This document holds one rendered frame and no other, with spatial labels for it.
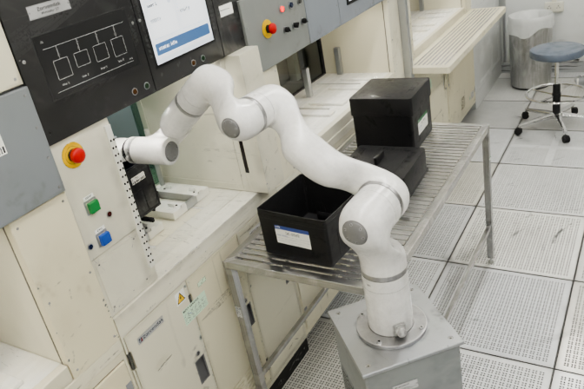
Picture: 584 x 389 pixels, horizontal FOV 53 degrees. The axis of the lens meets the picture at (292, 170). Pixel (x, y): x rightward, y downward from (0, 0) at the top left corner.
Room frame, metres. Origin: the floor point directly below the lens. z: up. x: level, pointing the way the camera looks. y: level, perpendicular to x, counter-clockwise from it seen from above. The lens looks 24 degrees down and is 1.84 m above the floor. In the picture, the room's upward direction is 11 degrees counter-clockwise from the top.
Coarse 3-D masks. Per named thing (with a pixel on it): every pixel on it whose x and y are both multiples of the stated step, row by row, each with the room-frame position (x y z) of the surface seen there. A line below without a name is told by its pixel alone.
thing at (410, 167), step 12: (360, 156) 2.18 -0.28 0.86; (372, 156) 2.15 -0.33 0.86; (384, 156) 2.13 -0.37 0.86; (396, 156) 2.11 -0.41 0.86; (408, 156) 2.09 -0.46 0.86; (420, 156) 2.08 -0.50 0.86; (384, 168) 2.02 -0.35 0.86; (396, 168) 2.00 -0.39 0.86; (408, 168) 1.98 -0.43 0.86; (420, 168) 2.07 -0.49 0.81; (408, 180) 1.96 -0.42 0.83; (420, 180) 2.06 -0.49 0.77
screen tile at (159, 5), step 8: (152, 0) 1.78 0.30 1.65; (160, 0) 1.80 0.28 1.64; (152, 8) 1.77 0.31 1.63; (160, 8) 1.80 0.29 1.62; (168, 8) 1.82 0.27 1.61; (176, 16) 1.85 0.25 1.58; (160, 24) 1.78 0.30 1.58; (168, 24) 1.81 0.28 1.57; (176, 24) 1.84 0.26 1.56; (152, 32) 1.75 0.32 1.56; (160, 32) 1.78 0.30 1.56; (168, 32) 1.80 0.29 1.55
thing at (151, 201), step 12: (132, 168) 1.80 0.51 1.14; (144, 168) 1.84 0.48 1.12; (132, 180) 1.79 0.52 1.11; (144, 180) 1.83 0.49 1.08; (132, 192) 1.78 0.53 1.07; (144, 192) 1.81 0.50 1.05; (156, 192) 1.86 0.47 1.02; (144, 204) 1.80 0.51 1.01; (156, 204) 1.84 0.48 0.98; (144, 216) 1.84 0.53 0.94
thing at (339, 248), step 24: (288, 192) 1.90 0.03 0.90; (312, 192) 1.95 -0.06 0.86; (336, 192) 1.88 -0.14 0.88; (264, 216) 1.74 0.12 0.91; (288, 216) 1.68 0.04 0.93; (312, 216) 1.93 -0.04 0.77; (336, 216) 1.64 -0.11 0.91; (264, 240) 1.76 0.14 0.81; (288, 240) 1.69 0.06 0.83; (312, 240) 1.62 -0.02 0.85; (336, 240) 1.63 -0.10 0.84
